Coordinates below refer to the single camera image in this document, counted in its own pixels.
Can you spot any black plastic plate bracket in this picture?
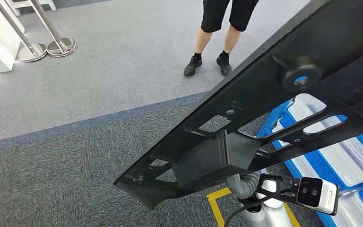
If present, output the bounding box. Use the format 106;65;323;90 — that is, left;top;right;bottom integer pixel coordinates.
114;0;363;210

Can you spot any person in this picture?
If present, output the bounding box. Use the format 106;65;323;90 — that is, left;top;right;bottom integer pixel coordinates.
183;0;260;78

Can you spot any black camera cable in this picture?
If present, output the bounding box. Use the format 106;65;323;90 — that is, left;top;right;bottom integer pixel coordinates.
224;195;273;227

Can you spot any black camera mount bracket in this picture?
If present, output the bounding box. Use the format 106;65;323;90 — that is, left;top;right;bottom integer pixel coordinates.
256;174;301;206

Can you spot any chrome stanchion post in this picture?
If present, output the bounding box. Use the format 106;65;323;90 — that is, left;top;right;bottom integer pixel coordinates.
0;0;47;62
29;0;78;58

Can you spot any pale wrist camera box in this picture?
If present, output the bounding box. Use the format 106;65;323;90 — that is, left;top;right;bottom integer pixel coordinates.
295;177;339;216

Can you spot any white furniture frame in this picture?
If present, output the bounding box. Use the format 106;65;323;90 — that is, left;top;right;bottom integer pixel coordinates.
4;0;58;17

